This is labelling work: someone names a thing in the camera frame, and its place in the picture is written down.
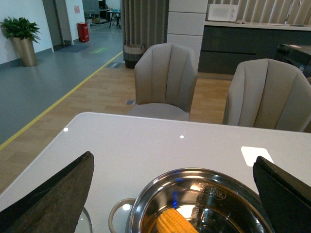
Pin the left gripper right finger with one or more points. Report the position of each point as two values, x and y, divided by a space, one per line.
286 199

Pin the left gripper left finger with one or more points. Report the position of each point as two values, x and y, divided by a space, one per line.
54 206

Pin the glass pot lid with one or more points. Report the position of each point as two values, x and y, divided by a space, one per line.
84 223

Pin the yellow corn cob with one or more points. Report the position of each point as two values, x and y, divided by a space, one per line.
171 221

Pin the stainless steel cooking pot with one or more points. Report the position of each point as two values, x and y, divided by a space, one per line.
210 201

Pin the beige chair, right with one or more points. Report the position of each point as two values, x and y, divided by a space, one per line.
269 94

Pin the beige chair, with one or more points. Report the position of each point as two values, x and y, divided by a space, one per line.
165 80
269 94

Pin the black washing machine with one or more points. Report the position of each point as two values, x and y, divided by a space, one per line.
296 55

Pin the dark kitchen counter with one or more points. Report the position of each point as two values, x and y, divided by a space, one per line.
224 47

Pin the woven laundry basket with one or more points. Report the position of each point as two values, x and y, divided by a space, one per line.
132 54

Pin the beige chair, left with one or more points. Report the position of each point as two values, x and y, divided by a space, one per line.
165 80

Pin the potted green plant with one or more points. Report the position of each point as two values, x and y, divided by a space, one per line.
23 33

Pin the red fire extinguisher box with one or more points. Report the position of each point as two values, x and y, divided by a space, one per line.
83 32

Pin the white microwave oven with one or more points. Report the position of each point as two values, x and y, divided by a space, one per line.
222 12

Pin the small distant table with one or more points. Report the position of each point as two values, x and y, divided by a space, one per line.
114 15

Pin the grey curtain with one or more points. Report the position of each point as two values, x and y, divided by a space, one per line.
144 21

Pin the white pillar cabinet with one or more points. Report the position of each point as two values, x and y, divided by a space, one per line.
186 20

